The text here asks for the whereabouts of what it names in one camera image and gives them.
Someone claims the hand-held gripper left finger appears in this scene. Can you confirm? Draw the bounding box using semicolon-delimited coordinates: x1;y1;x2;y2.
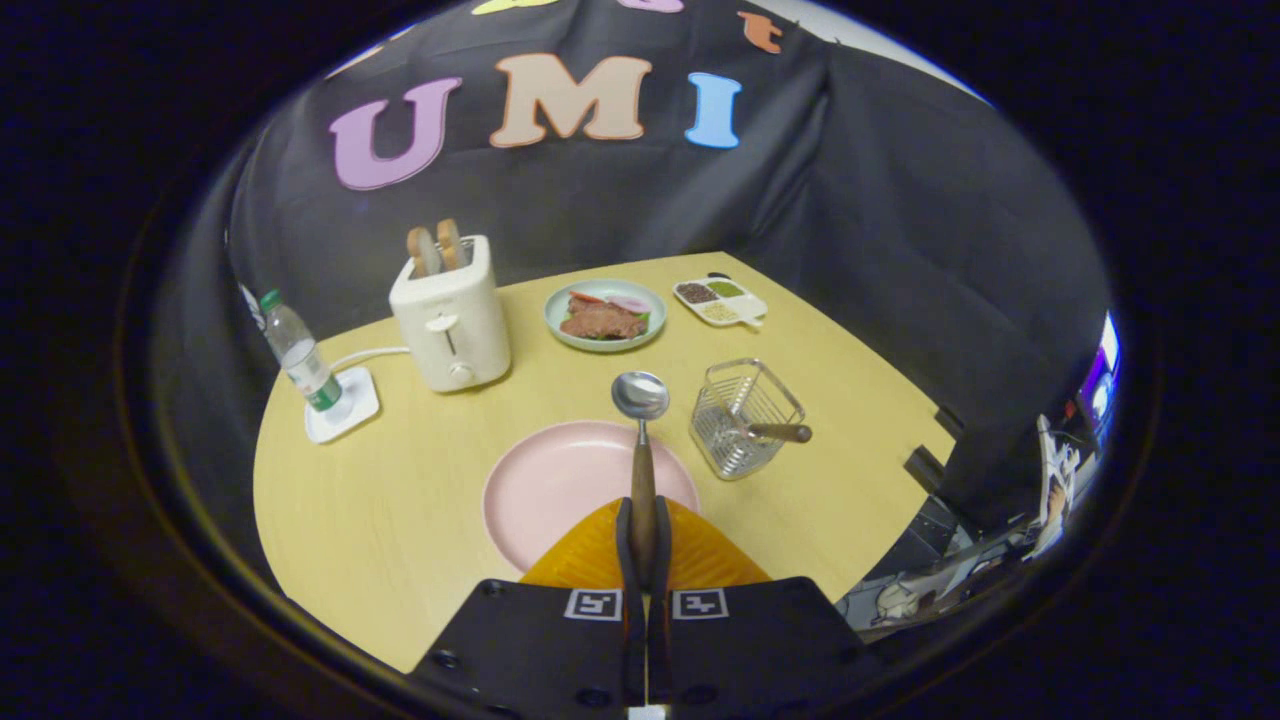
410;497;648;709

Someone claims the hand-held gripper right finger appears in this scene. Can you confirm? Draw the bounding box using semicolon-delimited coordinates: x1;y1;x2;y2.
648;496;883;706

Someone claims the wooden handled metal fork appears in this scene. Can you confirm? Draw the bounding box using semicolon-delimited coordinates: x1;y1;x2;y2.
722;400;813;446

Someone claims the wooden handled metal spoon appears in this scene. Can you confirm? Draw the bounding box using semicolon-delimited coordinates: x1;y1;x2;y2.
611;371;671;593

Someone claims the pink round plate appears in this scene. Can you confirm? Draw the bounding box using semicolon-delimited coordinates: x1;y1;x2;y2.
483;420;701;574

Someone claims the white square coaster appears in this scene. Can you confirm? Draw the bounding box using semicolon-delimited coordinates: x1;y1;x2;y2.
304;365;381;445

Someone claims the pale green plate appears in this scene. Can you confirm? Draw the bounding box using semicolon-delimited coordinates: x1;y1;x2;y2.
544;278;668;353

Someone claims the brown steak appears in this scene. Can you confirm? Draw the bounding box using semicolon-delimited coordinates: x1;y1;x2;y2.
560;302;648;341

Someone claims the white toaster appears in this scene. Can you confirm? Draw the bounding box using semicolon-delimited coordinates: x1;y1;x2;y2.
389;235;512;393

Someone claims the white divided condiment tray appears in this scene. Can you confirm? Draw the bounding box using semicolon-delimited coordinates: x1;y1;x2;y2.
672;277;769;329

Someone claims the clear plastic water bottle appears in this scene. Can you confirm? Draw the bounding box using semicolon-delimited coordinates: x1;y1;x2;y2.
259;289;344;413

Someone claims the bright computer screen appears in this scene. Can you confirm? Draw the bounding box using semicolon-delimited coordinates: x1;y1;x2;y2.
1075;310;1122;431

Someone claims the black backdrop cloth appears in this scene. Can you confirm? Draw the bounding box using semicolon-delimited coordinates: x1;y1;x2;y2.
160;0;1111;531

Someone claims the clear wire cutlery basket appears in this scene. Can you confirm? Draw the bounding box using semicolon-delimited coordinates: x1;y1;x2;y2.
689;358;807;482

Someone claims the white toaster cable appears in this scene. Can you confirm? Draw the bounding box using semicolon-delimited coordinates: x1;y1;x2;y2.
328;346;411;374

